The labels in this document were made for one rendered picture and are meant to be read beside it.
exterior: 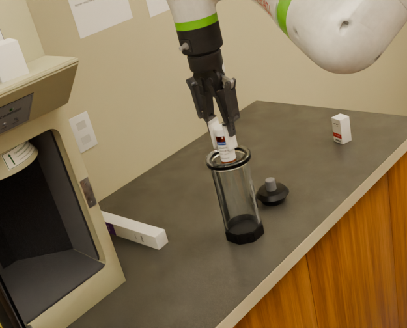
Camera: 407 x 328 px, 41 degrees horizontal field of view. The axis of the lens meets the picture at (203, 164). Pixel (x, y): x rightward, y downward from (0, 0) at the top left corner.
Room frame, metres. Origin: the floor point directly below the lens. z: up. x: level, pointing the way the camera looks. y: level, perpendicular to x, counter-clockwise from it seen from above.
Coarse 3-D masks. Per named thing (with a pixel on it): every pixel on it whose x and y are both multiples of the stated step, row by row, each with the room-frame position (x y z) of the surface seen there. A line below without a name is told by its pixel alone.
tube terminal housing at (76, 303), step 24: (0, 0) 1.04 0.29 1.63; (24, 0) 1.07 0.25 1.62; (0, 24) 1.03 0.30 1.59; (24, 24) 1.06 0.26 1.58; (24, 48) 1.05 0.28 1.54; (48, 120) 1.05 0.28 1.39; (0, 144) 0.97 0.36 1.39; (72, 144) 1.07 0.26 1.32; (72, 168) 1.06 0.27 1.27; (96, 216) 1.07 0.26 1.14; (96, 240) 1.08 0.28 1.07; (96, 288) 1.02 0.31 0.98; (48, 312) 0.94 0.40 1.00; (72, 312) 0.98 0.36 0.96
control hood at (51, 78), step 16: (32, 64) 1.02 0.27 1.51; (48, 64) 0.98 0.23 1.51; (64, 64) 0.97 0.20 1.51; (16, 80) 0.92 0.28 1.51; (32, 80) 0.92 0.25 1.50; (48, 80) 0.95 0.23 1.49; (64, 80) 0.99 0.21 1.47; (0, 96) 0.88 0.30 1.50; (16, 96) 0.91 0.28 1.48; (48, 96) 0.99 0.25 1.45; (64, 96) 1.03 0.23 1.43; (32, 112) 0.98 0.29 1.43; (48, 112) 1.03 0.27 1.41
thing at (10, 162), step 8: (24, 144) 1.05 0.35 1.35; (32, 144) 1.09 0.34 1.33; (8, 152) 1.01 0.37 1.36; (16, 152) 1.02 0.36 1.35; (24, 152) 1.03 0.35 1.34; (32, 152) 1.05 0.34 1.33; (0, 160) 0.99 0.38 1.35; (8, 160) 1.00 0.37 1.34; (16, 160) 1.01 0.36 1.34; (24, 160) 1.02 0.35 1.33; (32, 160) 1.03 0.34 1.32; (0, 168) 0.99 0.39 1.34; (8, 168) 0.99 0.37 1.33; (16, 168) 1.00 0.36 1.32; (0, 176) 0.98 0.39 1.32; (8, 176) 0.98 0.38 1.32
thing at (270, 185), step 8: (264, 184) 1.31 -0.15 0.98; (272, 184) 1.26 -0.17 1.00; (280, 184) 1.29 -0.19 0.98; (264, 192) 1.27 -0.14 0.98; (272, 192) 1.26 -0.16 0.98; (280, 192) 1.25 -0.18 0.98; (288, 192) 1.26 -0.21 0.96; (264, 200) 1.24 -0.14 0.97; (272, 200) 1.23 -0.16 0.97; (280, 200) 1.24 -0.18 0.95
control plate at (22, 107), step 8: (24, 96) 0.93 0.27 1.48; (32, 96) 0.95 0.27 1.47; (8, 104) 0.91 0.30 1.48; (16, 104) 0.93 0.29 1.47; (24, 104) 0.94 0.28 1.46; (0, 112) 0.91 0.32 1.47; (8, 112) 0.92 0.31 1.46; (16, 112) 0.94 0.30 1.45; (24, 112) 0.96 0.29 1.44; (0, 120) 0.92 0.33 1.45; (8, 120) 0.94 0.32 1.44; (24, 120) 0.98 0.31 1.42; (0, 128) 0.94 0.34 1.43; (8, 128) 0.96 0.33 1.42
